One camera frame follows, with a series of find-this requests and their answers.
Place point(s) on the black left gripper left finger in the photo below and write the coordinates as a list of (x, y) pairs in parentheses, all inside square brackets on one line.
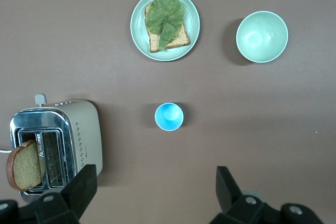
[(84, 184)]

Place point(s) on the beige chrome toaster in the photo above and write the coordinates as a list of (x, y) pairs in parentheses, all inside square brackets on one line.
[(84, 132)]

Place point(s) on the green bowl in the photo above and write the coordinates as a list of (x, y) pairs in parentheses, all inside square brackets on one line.
[(262, 37)]

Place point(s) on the blue plastic cup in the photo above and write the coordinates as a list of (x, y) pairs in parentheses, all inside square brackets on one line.
[(168, 117)]

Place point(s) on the brown bread slice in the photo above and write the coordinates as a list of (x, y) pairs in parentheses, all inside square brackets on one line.
[(26, 166)]

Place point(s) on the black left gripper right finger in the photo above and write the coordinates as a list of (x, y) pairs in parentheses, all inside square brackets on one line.
[(225, 187)]

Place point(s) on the green round plate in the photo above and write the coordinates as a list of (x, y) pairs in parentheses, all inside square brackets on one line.
[(137, 27)]

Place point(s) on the toast slice on plate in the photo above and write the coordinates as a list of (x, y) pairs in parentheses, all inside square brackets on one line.
[(181, 39)]

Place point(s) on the green lettuce leaf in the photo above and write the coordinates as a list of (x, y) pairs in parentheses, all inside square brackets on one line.
[(164, 16)]

